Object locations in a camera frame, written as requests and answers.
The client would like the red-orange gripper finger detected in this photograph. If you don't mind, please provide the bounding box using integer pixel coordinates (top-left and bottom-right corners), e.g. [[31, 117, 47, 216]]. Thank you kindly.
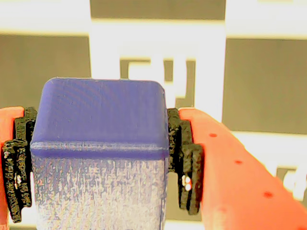
[[166, 107, 307, 230], [0, 106, 38, 230]]

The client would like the blue cube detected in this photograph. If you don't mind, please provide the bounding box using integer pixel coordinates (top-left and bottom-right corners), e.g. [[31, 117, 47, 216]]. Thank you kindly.
[[30, 77, 170, 230]]

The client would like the black white marker checkerboard mat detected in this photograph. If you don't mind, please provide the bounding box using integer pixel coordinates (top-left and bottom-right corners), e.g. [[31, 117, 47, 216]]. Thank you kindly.
[[0, 0, 307, 230]]

